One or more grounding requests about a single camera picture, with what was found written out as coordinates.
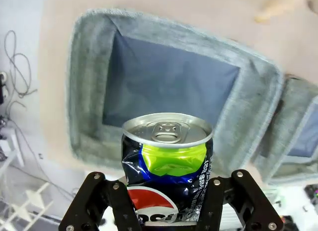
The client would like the crushed black Pepsi can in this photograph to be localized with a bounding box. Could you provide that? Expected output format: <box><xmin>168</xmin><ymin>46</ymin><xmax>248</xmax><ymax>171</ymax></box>
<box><xmin>121</xmin><ymin>113</ymin><xmax>214</xmax><ymax>228</ymax></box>

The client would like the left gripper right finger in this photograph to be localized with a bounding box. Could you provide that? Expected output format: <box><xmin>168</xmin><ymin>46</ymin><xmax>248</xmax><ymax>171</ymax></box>
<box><xmin>196</xmin><ymin>169</ymin><xmax>284</xmax><ymax>231</ymax></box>

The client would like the grey fabric basket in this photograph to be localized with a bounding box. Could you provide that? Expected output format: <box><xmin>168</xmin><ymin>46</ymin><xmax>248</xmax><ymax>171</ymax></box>
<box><xmin>252</xmin><ymin>77</ymin><xmax>318</xmax><ymax>186</ymax></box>
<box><xmin>66</xmin><ymin>8</ymin><xmax>285</xmax><ymax>171</ymax></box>

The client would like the person's right hand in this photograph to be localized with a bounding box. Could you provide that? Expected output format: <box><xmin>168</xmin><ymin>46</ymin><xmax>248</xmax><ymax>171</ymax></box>
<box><xmin>253</xmin><ymin>0</ymin><xmax>318</xmax><ymax>24</ymax></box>

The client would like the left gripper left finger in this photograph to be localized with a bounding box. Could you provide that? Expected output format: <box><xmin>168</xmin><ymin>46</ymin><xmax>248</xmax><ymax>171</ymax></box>
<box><xmin>58</xmin><ymin>171</ymin><xmax>145</xmax><ymax>231</ymax></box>

